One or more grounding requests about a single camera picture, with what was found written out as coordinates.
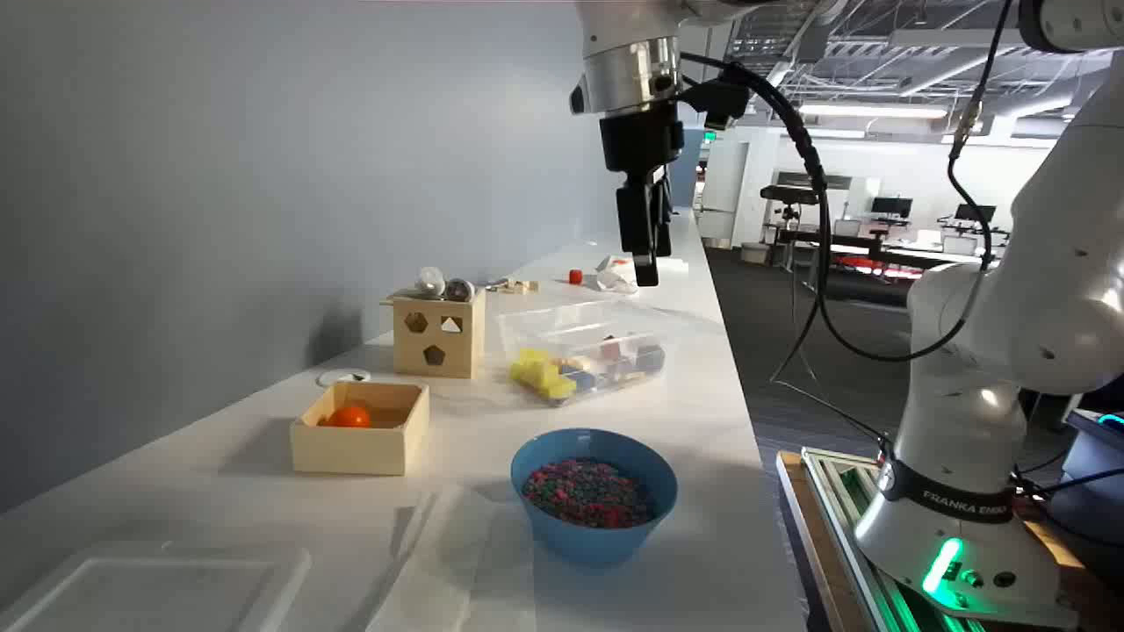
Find wooden shape sorter box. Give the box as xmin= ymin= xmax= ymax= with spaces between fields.
xmin=385 ymin=287 xmax=488 ymax=383

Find small open wooden box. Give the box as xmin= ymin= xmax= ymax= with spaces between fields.
xmin=287 ymin=379 xmax=433 ymax=478

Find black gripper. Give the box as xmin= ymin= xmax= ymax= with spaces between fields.
xmin=598 ymin=107 xmax=690 ymax=291

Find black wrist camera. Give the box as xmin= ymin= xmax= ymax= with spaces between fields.
xmin=680 ymin=68 xmax=756 ymax=133

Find clear plastic lunchbox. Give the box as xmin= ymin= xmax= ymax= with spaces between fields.
xmin=494 ymin=299 xmax=670 ymax=407

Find blue bowl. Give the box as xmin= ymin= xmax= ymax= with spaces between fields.
xmin=507 ymin=426 xmax=680 ymax=572

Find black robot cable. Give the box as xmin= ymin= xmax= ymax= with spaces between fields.
xmin=679 ymin=0 xmax=1020 ymax=451

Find orange fruit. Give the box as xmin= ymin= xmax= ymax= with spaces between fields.
xmin=323 ymin=401 xmax=377 ymax=434

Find clear plastic sheet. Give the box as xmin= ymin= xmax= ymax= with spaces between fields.
xmin=363 ymin=485 xmax=544 ymax=632

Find background desk with monitors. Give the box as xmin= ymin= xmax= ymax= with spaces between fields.
xmin=756 ymin=170 xmax=1003 ymax=284

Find robot base platform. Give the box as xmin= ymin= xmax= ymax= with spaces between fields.
xmin=773 ymin=443 xmax=1093 ymax=632

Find white tray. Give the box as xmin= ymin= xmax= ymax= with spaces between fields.
xmin=0 ymin=537 xmax=315 ymax=632

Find small white object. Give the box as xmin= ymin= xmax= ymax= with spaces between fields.
xmin=590 ymin=254 xmax=642 ymax=295

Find colourful beads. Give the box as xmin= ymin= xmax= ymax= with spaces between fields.
xmin=520 ymin=456 xmax=659 ymax=529

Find dark blue equipment box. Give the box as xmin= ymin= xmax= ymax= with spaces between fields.
xmin=1057 ymin=391 xmax=1124 ymax=565

